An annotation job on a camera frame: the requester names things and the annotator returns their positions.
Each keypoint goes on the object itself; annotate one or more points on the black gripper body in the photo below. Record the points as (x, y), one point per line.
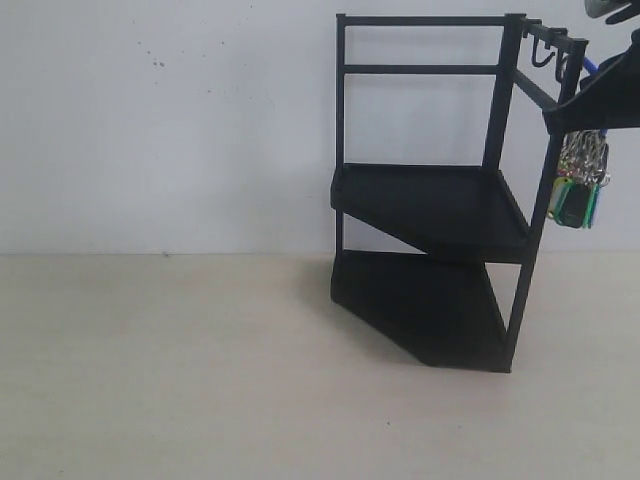
(614, 11)

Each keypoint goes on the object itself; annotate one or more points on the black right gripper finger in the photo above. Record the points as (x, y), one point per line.
(609, 101)

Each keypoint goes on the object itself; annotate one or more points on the colourful key tag bunch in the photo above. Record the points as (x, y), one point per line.
(582, 172)

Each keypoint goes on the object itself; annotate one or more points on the black two-tier metal rack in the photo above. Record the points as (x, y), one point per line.
(440, 258)

